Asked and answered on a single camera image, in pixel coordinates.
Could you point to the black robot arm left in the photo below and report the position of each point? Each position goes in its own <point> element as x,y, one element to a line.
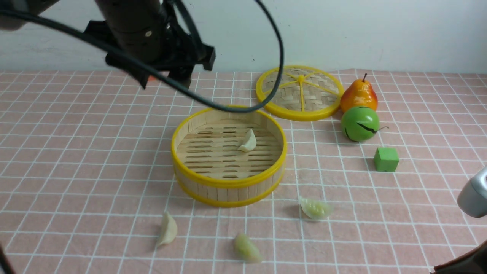
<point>162,34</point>

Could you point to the pale dumpling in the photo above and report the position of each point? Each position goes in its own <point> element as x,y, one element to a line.
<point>249,143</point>
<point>168,230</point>

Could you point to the woven bamboo steamer lid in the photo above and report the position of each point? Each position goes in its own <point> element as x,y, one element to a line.
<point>305,94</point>

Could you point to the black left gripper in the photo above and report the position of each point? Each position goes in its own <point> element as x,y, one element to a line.
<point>161,34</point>

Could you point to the green toy apple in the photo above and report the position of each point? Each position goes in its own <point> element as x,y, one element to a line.
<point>360,124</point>

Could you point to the pink checkered tablecloth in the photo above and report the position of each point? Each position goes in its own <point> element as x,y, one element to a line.
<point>86,177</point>

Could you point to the grey black robot arm right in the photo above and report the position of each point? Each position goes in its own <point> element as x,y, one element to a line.
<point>472,200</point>

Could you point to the bamboo steamer tray yellow rim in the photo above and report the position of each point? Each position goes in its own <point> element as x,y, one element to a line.
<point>209,167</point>

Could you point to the greenish dumpling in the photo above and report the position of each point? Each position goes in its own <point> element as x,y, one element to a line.
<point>315,209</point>
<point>246,249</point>

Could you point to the green foam cube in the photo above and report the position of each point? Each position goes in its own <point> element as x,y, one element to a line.
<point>386,159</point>

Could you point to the orange yellow toy pear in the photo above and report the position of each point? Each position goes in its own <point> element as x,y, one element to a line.
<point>359,93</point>

